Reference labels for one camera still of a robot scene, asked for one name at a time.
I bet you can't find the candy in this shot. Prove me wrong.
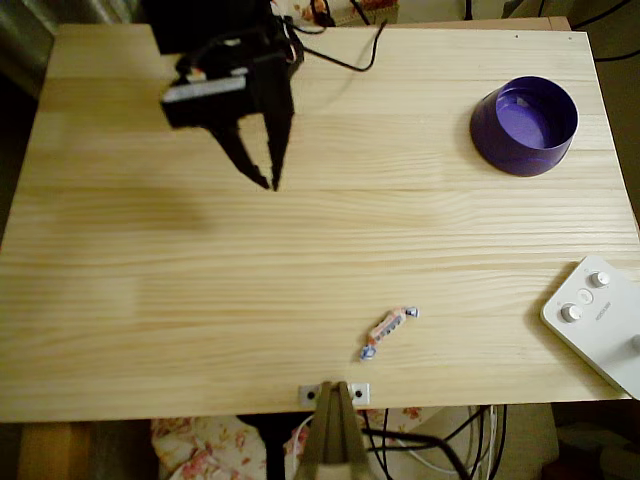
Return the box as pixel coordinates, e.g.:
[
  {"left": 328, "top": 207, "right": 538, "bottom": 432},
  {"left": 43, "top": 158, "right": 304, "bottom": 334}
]
[{"left": 358, "top": 305, "right": 421, "bottom": 363}]

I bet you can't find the purple bowl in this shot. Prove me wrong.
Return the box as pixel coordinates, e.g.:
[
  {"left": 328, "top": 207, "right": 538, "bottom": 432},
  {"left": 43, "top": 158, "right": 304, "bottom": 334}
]
[{"left": 468, "top": 75, "right": 580, "bottom": 178}]

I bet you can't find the floral cloth behind table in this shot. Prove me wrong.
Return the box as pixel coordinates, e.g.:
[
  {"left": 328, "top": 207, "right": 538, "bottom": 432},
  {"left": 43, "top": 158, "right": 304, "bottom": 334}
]
[{"left": 292, "top": 0, "right": 403, "bottom": 27}]

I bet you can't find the grey curtain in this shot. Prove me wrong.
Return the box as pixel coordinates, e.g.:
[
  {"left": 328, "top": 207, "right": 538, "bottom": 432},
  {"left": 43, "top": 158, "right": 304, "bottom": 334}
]
[{"left": 0, "top": 0, "right": 146, "bottom": 99}]

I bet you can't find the black stand pole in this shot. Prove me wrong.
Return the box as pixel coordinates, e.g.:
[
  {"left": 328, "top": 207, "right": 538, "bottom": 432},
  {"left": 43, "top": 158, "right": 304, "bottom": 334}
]
[{"left": 236, "top": 413, "right": 314, "bottom": 480}]

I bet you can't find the floral cloth under table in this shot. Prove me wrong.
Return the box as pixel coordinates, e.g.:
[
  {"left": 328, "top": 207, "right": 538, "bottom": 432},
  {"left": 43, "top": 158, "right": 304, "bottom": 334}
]
[{"left": 151, "top": 405, "right": 426, "bottom": 480}]

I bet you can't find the wooden table leg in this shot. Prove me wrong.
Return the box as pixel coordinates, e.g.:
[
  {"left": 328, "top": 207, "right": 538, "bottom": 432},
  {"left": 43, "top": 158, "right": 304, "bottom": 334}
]
[{"left": 18, "top": 422, "right": 92, "bottom": 480}]

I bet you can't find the white control box with knobs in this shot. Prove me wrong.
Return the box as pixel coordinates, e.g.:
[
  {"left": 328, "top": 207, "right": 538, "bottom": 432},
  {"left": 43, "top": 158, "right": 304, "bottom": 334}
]
[{"left": 539, "top": 255, "right": 640, "bottom": 401}]

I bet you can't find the black cable from arm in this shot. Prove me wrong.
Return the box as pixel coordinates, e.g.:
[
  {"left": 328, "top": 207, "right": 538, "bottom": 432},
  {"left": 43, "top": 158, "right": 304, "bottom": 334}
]
[{"left": 292, "top": 18, "right": 389, "bottom": 73}]

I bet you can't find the white metal bracket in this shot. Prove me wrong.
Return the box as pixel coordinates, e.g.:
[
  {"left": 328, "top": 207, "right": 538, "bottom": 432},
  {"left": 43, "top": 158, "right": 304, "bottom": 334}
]
[{"left": 298, "top": 383, "right": 372, "bottom": 405}]

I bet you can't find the thick black cable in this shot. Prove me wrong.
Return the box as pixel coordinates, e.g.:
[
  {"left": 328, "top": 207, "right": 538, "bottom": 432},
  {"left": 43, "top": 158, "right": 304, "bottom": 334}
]
[{"left": 359, "top": 404, "right": 509, "bottom": 480}]

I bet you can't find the white cable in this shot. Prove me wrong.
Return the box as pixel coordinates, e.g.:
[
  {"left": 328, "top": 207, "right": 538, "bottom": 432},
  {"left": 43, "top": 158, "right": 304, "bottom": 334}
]
[{"left": 284, "top": 404, "right": 497, "bottom": 476}]

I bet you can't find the thin black wall cable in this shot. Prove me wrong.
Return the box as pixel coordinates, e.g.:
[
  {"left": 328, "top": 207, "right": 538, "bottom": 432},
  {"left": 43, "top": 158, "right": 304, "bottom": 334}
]
[{"left": 593, "top": 34, "right": 640, "bottom": 64}]

